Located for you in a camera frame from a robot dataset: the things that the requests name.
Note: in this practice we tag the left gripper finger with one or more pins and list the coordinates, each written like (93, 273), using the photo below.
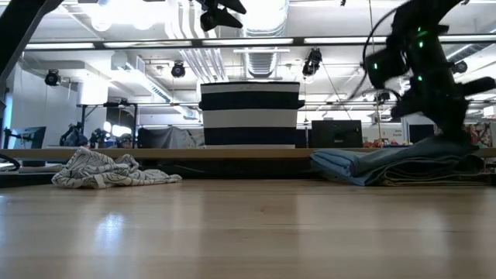
(228, 20)
(232, 4)

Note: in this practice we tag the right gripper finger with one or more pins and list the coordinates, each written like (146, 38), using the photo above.
(455, 133)

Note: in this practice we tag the khaki shorts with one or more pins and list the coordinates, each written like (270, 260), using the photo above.
(426, 179)

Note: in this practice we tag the teal green shorts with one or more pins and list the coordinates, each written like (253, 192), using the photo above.
(368, 162)

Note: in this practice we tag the navy white striped fabric bin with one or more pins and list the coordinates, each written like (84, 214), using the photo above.
(250, 116)

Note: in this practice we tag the white leaf-print cloth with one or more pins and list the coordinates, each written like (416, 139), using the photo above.
(100, 172)

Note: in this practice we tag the black distant robot arm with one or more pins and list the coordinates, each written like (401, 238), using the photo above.
(73, 137)
(97, 138)

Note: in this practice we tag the small black screen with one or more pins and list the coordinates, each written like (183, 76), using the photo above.
(420, 133)

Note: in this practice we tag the white cabinet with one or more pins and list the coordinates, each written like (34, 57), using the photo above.
(416, 119)

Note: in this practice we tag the small colourful toys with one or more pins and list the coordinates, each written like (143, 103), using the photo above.
(387, 144)

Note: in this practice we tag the black monitor box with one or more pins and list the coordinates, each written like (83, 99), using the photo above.
(336, 133)

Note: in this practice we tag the grey covered bundle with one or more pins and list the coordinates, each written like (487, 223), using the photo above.
(166, 137)

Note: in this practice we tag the light wooden office desk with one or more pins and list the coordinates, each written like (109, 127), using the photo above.
(232, 153)

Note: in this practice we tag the person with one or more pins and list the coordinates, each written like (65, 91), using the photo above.
(125, 140)

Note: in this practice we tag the black monitor on stand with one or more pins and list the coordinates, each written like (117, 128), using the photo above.
(29, 135)

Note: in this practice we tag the black ceiling camera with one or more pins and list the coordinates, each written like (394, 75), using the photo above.
(460, 67)
(383, 96)
(52, 78)
(313, 61)
(178, 70)

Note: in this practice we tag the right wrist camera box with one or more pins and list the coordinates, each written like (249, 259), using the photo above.
(385, 66)

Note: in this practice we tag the black frame table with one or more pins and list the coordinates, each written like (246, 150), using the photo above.
(108, 105)

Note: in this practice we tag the black aluminium table frame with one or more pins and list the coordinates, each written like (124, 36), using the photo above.
(232, 170)

